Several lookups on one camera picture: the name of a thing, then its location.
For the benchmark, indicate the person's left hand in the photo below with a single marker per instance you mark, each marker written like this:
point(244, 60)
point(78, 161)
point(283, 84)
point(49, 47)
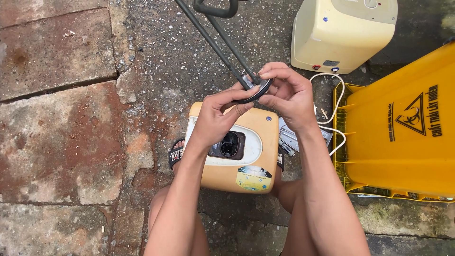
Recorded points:
point(213, 119)

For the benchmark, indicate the person's right hand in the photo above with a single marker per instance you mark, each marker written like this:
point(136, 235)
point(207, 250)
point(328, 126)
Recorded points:
point(295, 101)

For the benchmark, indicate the dark metal heating element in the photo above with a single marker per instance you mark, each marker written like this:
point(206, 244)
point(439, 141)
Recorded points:
point(217, 42)

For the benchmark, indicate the small wood chip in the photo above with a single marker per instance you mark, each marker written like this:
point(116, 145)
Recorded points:
point(324, 113)

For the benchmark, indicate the person's left foot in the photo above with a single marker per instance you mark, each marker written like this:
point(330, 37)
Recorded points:
point(178, 144)

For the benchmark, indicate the black left sandal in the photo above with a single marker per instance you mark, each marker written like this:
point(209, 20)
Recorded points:
point(175, 155)

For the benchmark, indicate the black sandal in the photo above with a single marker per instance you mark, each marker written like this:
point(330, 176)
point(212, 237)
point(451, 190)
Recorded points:
point(175, 155)
point(280, 159)

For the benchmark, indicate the orange water heater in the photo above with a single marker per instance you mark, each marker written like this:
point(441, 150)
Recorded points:
point(256, 156)

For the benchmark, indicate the black right sandal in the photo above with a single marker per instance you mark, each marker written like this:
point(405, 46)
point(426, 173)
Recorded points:
point(280, 159)

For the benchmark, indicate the cream water heater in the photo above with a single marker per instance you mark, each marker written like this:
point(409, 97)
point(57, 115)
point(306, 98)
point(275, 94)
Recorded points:
point(341, 35)

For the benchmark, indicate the person's right leg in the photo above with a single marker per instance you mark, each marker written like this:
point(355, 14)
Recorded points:
point(288, 199)

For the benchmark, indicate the person's leg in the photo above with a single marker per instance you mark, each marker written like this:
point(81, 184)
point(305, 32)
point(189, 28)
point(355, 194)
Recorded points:
point(288, 199)
point(155, 206)

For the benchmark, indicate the person's left leg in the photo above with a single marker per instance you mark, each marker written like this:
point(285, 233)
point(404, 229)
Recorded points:
point(155, 206)

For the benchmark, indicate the yellow waste bin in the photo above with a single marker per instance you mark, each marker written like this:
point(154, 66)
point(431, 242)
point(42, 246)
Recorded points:
point(401, 131)

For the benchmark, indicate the silver metal bracket plate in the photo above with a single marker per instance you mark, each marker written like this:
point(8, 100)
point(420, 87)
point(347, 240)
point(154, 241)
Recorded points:
point(288, 137)

